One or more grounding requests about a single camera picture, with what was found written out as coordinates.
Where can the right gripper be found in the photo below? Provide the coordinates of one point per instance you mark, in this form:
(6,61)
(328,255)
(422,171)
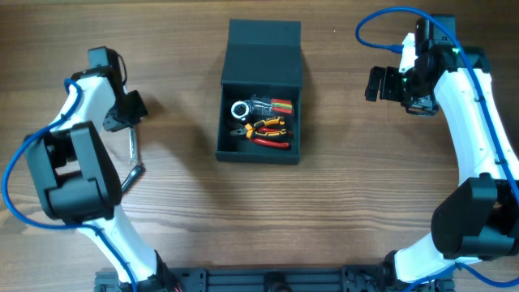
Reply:
(389,83)

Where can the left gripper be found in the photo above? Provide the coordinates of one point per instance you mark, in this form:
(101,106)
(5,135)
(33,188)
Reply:
(122,122)

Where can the silver combination wrench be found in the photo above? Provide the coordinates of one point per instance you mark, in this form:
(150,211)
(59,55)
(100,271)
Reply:
(133,146)

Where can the black white tape measure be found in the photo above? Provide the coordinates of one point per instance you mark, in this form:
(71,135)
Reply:
(241,110)

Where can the orange black pliers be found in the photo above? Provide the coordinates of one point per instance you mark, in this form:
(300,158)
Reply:
(272,122)

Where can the clear screwdriver set case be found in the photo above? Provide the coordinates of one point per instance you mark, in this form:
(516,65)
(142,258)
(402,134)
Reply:
(266,106)

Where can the red handled snips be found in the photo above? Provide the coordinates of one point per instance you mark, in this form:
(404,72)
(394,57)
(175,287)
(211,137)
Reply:
(271,142)

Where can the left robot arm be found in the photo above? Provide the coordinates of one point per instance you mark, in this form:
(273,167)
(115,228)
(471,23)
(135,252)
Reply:
(75,179)

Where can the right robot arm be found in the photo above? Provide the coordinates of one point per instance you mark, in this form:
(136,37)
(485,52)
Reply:
(479,220)

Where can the black red screwdriver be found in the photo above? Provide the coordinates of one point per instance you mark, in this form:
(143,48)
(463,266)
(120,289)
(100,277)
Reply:
(132,178)

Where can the dark green open box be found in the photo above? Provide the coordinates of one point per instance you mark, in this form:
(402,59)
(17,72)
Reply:
(263,59)

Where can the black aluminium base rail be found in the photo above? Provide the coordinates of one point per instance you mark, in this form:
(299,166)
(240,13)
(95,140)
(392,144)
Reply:
(349,278)

